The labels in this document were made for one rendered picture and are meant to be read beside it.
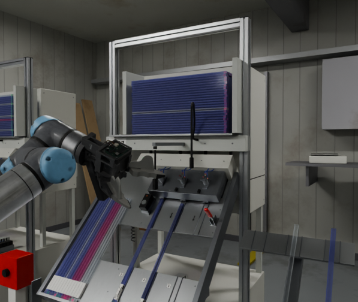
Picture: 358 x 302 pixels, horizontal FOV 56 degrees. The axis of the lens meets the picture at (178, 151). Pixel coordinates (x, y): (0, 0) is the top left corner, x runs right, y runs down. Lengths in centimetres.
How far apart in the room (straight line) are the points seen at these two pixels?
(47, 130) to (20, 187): 22
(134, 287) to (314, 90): 354
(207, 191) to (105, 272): 53
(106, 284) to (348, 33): 385
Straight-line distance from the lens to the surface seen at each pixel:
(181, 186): 149
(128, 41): 191
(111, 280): 146
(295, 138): 444
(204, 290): 130
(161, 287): 134
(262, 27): 478
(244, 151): 153
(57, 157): 74
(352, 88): 410
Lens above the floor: 135
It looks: 1 degrees down
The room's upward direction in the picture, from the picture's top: straight up
